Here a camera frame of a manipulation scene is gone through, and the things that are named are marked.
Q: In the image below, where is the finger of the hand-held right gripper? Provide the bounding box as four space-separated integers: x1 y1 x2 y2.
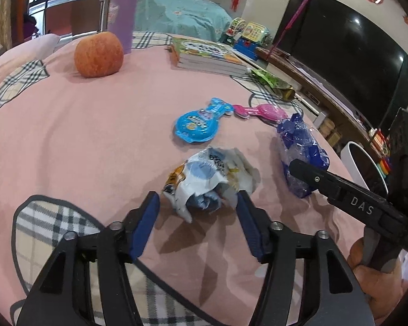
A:
288 158 341 205

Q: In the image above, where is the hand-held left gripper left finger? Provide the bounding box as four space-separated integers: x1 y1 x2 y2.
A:
16 191 161 326

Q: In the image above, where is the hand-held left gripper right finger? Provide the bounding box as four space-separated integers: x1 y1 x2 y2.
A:
236 190 375 326

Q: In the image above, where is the blue wrapper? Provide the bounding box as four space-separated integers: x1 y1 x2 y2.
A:
276 113 330 198

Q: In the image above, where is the black bin with white rim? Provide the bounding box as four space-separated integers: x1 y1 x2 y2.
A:
339 140 390 198

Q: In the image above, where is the white wrapper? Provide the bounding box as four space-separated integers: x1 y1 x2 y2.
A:
161 146 261 224

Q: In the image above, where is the person's right hand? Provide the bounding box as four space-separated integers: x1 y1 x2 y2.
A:
347 237 404 322

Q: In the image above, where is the red toy telephone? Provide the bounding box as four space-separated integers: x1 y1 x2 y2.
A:
372 128 390 153

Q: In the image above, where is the pink plastic spoon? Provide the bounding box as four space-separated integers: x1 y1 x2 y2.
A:
233 103 288 123

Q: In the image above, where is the green snack wrapper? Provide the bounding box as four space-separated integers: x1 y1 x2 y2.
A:
247 67 296 101

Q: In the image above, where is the blue guitar-shaped packet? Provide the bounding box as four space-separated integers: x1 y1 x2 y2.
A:
174 97 234 145

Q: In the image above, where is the pink tablecloth with plaid patches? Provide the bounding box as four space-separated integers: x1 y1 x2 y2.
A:
0 32 372 326

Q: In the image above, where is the black flat television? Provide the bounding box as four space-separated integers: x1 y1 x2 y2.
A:
271 0 408 134

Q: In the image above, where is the toy cash register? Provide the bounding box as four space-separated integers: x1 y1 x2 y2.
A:
236 22 273 54

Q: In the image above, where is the stack of children's books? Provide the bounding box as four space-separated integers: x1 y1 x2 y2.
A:
169 36 251 77

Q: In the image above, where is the pink thin rod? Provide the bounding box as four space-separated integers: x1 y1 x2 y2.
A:
271 0 315 47

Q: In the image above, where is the small white plastic toy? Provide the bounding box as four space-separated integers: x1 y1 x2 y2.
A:
224 17 246 43

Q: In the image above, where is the red apple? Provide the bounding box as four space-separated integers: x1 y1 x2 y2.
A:
74 31 125 78

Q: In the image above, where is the teal cloth cover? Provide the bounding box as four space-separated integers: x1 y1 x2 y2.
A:
134 0 234 43

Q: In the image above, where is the purple bottle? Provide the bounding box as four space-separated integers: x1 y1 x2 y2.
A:
107 0 142 55

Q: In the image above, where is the beige patterned curtain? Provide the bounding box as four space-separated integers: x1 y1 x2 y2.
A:
0 0 31 52

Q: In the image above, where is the rainbow ring stacker toy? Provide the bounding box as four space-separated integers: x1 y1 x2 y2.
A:
377 156 394 178

